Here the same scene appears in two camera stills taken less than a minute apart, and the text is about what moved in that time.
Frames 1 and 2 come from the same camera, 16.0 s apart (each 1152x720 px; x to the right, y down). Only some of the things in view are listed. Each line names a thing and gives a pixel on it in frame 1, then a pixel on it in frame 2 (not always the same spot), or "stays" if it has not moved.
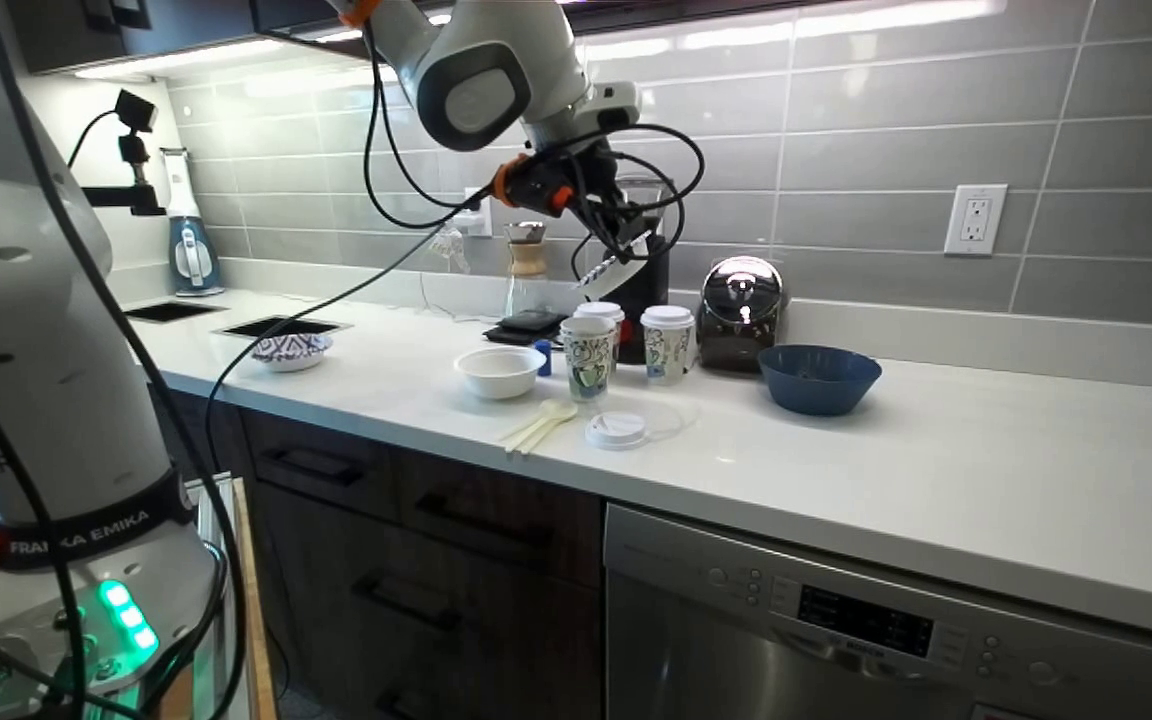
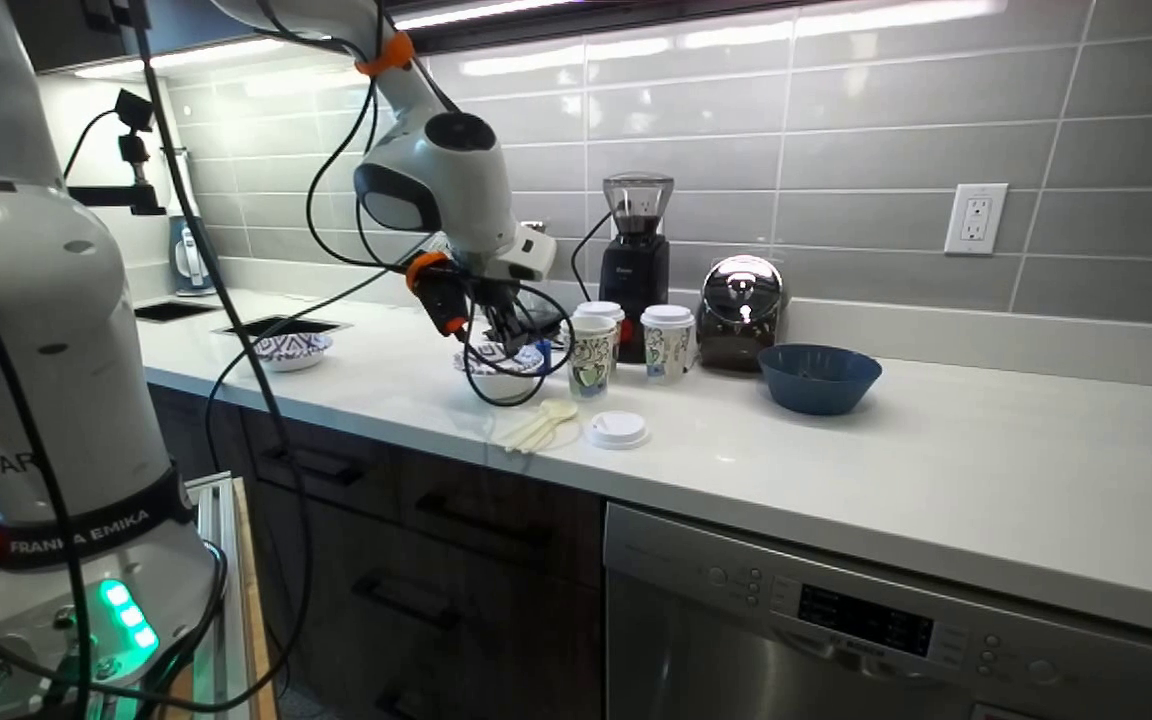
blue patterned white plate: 612,272 -> 496,358
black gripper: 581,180 -> 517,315
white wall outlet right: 976,214 stays
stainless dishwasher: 723,620 stays
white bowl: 496,374 stays
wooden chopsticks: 542,424 stays
